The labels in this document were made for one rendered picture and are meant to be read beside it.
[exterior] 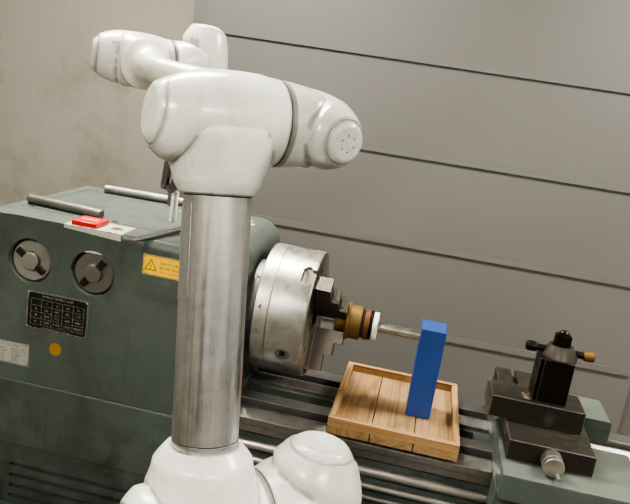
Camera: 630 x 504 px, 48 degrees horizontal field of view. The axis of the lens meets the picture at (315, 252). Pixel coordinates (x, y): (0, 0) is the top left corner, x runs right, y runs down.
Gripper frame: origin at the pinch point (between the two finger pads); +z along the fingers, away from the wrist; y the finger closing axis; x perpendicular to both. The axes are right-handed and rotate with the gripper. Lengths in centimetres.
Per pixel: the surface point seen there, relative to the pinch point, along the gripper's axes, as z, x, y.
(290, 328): 21.6, -3.7, 28.5
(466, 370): 99, 201, 90
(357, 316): 19.6, 8.7, 42.2
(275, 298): 15.7, -2.3, 23.8
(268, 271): 10.7, 1.3, 20.6
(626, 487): 38, -12, 104
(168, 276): 11.8, -14.1, 2.3
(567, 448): 33, -9, 92
